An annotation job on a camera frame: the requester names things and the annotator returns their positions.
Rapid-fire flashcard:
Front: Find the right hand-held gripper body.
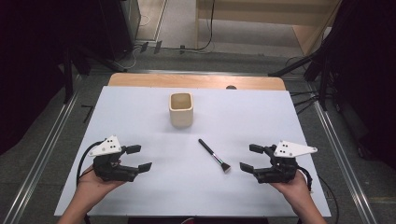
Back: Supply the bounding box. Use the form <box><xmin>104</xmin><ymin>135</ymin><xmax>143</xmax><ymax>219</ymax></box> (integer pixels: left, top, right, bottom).
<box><xmin>253</xmin><ymin>140</ymin><xmax>318</xmax><ymax>185</ymax></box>

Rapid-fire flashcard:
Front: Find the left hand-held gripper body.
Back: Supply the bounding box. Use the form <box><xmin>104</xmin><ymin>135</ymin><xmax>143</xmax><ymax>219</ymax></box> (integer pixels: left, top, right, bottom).
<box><xmin>88</xmin><ymin>134</ymin><xmax>138</xmax><ymax>183</ymax></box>

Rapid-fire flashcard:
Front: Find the black handled makeup brush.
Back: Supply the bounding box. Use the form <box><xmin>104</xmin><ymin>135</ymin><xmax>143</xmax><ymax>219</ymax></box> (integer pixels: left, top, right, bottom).
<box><xmin>198</xmin><ymin>138</ymin><xmax>233</xmax><ymax>175</ymax></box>

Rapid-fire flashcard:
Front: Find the beige square cup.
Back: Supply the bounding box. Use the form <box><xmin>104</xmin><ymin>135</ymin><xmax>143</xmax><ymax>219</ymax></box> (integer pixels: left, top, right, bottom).
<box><xmin>168</xmin><ymin>91</ymin><xmax>194</xmax><ymax>129</ymax></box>

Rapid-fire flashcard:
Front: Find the person's left hand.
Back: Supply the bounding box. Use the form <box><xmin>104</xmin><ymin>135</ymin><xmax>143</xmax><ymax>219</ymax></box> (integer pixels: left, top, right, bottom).
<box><xmin>77</xmin><ymin>160</ymin><xmax>126</xmax><ymax>203</ymax></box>

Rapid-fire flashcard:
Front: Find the person's right hand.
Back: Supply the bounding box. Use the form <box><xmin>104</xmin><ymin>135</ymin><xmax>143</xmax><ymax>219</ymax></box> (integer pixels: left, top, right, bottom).
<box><xmin>269</xmin><ymin>170</ymin><xmax>313</xmax><ymax>205</ymax></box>

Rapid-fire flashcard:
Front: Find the white table cover sheet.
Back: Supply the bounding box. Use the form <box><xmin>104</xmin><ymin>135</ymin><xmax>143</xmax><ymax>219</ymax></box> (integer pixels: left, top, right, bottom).
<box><xmin>53</xmin><ymin>85</ymin><xmax>332</xmax><ymax>217</ymax></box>

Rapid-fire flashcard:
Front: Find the black hex key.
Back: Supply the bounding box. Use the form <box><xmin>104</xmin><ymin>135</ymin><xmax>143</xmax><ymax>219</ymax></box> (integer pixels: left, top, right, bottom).
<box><xmin>80</xmin><ymin>104</ymin><xmax>94</xmax><ymax>124</ymax></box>

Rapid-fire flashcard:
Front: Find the black metal stand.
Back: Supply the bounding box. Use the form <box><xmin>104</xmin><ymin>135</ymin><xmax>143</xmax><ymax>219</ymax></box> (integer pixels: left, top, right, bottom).
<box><xmin>267</xmin><ymin>50</ymin><xmax>332</xmax><ymax>112</ymax></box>
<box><xmin>61</xmin><ymin>46</ymin><xmax>129</xmax><ymax>105</ymax></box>

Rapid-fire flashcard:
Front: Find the light wooden shelf unit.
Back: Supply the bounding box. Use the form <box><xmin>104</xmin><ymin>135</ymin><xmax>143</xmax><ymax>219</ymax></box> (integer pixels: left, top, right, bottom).
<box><xmin>194</xmin><ymin>0</ymin><xmax>344</xmax><ymax>58</ymax></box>

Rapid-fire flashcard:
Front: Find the black equipment cabinet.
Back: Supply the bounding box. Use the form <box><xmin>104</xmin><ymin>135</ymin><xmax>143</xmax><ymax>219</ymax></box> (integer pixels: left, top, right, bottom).
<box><xmin>98</xmin><ymin>0</ymin><xmax>142</xmax><ymax>61</ymax></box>

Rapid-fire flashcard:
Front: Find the black curtain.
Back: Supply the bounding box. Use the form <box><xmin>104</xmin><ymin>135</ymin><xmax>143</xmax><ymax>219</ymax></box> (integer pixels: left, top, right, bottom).
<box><xmin>0</xmin><ymin>0</ymin><xmax>104</xmax><ymax>157</ymax></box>
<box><xmin>320</xmin><ymin>0</ymin><xmax>396</xmax><ymax>172</ymax></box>

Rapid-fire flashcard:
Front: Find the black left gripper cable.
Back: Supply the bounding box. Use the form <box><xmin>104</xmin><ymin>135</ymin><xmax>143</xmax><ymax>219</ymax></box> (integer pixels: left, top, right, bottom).
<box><xmin>76</xmin><ymin>140</ymin><xmax>105</xmax><ymax>188</ymax></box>

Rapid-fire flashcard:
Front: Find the metal floor rail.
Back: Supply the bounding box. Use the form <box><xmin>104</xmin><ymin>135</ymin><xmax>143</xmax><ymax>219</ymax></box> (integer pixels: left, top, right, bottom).
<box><xmin>312</xmin><ymin>100</ymin><xmax>379</xmax><ymax>224</ymax></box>
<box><xmin>0</xmin><ymin>89</ymin><xmax>80</xmax><ymax>224</ymax></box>

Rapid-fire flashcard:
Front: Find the bundle of black floor cables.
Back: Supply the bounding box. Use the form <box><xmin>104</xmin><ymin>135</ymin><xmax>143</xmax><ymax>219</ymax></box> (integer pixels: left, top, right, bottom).
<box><xmin>289</xmin><ymin>89</ymin><xmax>323</xmax><ymax>116</ymax></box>

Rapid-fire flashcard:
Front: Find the white floor cable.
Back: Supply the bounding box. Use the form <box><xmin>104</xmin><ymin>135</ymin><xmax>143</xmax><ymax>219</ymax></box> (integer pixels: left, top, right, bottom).
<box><xmin>122</xmin><ymin>13</ymin><xmax>151</xmax><ymax>70</ymax></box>

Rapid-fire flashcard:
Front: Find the black hanging cable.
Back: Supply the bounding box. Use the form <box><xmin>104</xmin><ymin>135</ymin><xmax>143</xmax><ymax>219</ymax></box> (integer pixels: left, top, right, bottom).
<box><xmin>162</xmin><ymin>0</ymin><xmax>217</xmax><ymax>53</ymax></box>

